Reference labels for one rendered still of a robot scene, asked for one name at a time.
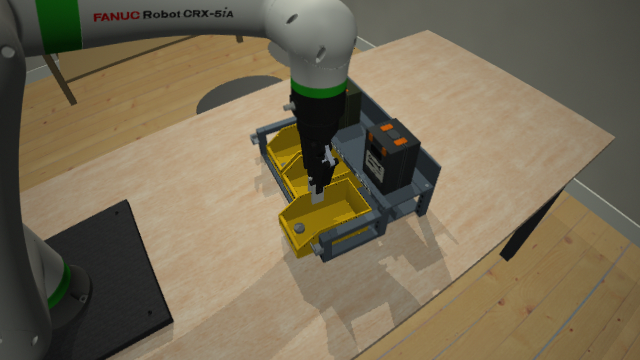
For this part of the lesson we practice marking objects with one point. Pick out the dark green case with orange latches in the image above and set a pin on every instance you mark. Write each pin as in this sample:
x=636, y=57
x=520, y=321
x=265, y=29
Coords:
x=352, y=107

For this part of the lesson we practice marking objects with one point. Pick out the yellow open-front bin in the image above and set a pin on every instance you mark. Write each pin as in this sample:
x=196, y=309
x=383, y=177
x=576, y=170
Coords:
x=296, y=176
x=342, y=203
x=282, y=148

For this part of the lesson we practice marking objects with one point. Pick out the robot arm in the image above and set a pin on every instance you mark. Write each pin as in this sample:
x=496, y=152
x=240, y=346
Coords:
x=319, y=43

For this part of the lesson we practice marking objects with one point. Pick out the dark grey case with orange patches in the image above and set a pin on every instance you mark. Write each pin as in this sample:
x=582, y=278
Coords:
x=390, y=155

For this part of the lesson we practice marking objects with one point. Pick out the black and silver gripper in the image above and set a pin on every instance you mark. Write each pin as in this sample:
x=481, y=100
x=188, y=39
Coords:
x=316, y=141

